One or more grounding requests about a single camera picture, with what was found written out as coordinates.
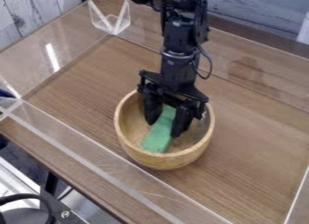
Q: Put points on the green rectangular block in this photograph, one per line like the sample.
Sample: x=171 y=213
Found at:
x=155 y=142

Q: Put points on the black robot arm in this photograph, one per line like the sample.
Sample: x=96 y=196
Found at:
x=185 y=27

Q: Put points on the black table leg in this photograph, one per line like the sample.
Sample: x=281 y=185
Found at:
x=51 y=183

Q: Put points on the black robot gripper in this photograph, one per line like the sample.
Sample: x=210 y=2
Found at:
x=171 y=86

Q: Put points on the brown wooden bowl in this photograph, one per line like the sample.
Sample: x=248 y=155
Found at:
x=185 y=148

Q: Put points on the clear acrylic tray walls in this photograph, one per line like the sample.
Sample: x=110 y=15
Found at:
x=72 y=72

